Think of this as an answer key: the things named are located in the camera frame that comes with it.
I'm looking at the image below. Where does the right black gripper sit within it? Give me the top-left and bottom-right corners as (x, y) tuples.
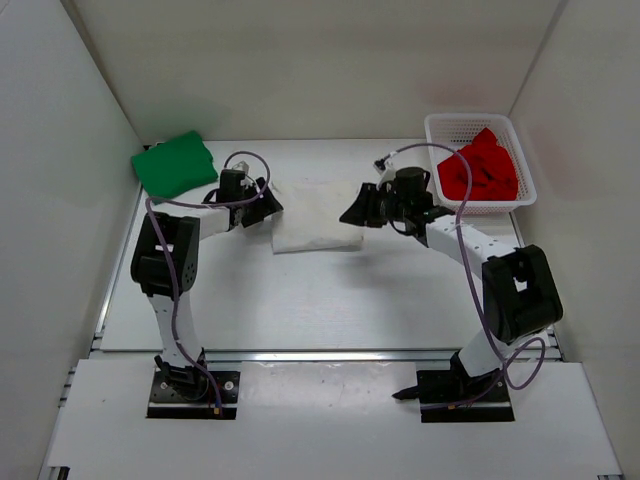
(341, 183), (412, 229)

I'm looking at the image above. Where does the white t shirt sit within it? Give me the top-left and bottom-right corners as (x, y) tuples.
(271, 180), (364, 254)

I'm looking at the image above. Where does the green polo shirt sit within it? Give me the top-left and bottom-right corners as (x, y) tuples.
(131, 131), (219, 200)

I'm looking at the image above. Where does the red t shirt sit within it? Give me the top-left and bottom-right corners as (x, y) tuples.
(438, 128), (519, 201)

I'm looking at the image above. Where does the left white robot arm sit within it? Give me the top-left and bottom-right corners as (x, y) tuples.
(130, 163), (283, 415)

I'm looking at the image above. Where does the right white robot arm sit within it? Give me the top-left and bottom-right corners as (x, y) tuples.
(339, 167), (563, 409)

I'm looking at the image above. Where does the white plastic basket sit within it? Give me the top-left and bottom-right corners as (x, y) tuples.
(423, 112), (538, 217)

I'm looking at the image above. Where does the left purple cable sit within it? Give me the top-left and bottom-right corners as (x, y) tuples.
(144, 150), (274, 406)

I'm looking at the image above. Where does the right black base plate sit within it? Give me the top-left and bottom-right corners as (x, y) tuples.
(416, 370), (515, 423)

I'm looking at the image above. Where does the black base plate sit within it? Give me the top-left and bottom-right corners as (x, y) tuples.
(146, 371), (240, 420)
(416, 370), (515, 423)

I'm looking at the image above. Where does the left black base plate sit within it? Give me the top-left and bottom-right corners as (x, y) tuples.
(146, 371), (240, 420)

